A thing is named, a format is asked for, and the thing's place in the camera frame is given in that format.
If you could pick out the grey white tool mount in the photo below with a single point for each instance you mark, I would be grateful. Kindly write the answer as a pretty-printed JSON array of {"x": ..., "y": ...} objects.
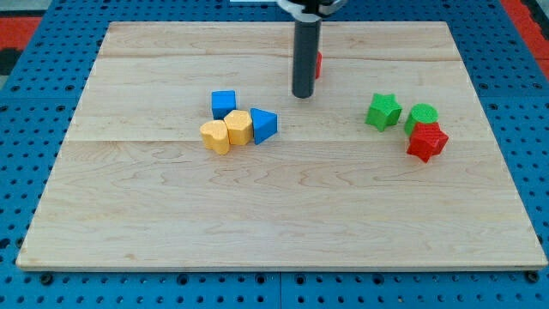
[{"x": 311, "y": 10}]

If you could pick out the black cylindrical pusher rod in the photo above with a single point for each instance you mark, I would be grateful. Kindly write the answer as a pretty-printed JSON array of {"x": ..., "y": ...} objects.
[{"x": 305, "y": 50}]

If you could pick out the red circle block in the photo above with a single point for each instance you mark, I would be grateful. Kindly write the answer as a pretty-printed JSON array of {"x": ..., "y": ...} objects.
[{"x": 319, "y": 63}]

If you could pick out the green star block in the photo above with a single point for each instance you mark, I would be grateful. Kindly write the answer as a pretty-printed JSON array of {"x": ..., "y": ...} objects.
[{"x": 383, "y": 111}]

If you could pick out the green circle block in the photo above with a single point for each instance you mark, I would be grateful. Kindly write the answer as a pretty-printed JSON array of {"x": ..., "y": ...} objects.
[{"x": 420, "y": 113}]

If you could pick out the red star block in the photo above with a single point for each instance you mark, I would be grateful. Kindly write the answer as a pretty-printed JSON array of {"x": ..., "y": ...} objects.
[{"x": 427, "y": 140}]

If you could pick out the blue triangle block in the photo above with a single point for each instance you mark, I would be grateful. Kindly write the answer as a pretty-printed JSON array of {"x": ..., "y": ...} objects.
[{"x": 265, "y": 124}]

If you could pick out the blue cube block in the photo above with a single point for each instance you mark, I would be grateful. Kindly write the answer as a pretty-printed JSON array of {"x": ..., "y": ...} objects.
[{"x": 222, "y": 103}]

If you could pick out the yellow hexagon block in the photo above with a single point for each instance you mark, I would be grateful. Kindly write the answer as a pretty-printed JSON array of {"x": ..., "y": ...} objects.
[{"x": 239, "y": 126}]

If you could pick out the yellow heart block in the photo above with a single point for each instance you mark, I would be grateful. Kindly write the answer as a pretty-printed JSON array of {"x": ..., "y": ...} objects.
[{"x": 215, "y": 137}]

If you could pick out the wooden board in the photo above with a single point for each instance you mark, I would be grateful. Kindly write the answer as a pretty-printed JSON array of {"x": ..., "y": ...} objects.
[{"x": 133, "y": 188}]

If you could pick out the blue pegboard base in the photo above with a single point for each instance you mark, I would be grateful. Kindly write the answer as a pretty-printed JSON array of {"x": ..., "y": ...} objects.
[{"x": 38, "y": 99}]

